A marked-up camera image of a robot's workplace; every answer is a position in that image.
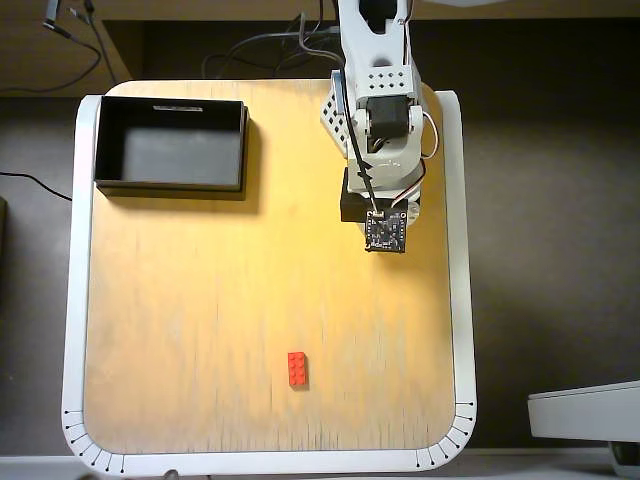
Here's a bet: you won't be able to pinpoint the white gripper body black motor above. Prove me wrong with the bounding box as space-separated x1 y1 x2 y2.
339 169 424 226

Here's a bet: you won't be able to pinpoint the red lego block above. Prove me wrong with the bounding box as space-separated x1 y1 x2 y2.
287 351 310 389

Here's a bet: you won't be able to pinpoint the black rectangular bin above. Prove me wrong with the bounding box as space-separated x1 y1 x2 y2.
93 95 250 202

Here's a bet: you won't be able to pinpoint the white flat device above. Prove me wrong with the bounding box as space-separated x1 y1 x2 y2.
527 379 640 444

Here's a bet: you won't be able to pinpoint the wooden desk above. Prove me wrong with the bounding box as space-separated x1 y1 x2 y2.
0 0 640 99

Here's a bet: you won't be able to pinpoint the black wrist camera circuit board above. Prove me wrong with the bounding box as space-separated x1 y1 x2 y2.
364 209 409 256

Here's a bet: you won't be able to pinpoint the black camera cable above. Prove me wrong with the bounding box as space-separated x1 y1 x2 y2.
341 58 382 216

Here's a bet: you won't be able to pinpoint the red white servo wires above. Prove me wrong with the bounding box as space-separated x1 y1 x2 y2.
392 110 441 209

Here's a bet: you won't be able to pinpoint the black cable bundle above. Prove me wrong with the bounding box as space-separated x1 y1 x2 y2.
201 13 346 79

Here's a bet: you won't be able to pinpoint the thin black cable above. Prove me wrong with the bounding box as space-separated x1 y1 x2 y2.
0 171 74 203

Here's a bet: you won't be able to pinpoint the cable with grey connector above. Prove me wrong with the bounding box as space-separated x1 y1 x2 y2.
0 0 104 96

